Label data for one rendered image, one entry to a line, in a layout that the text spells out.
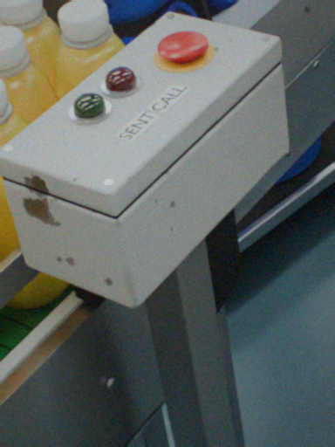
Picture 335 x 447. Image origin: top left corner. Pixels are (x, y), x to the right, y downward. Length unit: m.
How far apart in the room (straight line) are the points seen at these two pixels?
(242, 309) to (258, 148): 1.38
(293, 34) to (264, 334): 0.97
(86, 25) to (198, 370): 0.29
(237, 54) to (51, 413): 0.32
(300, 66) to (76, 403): 0.52
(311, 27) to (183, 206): 0.57
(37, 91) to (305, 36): 0.47
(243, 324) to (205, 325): 1.27
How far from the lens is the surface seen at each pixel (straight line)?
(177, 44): 0.82
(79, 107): 0.78
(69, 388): 0.95
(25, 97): 0.91
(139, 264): 0.76
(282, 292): 2.24
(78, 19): 0.92
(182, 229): 0.79
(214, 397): 0.98
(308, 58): 1.32
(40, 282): 0.93
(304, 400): 2.05
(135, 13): 1.15
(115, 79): 0.80
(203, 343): 0.93
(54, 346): 0.92
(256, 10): 1.24
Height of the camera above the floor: 1.52
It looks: 39 degrees down
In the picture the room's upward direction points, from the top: 10 degrees counter-clockwise
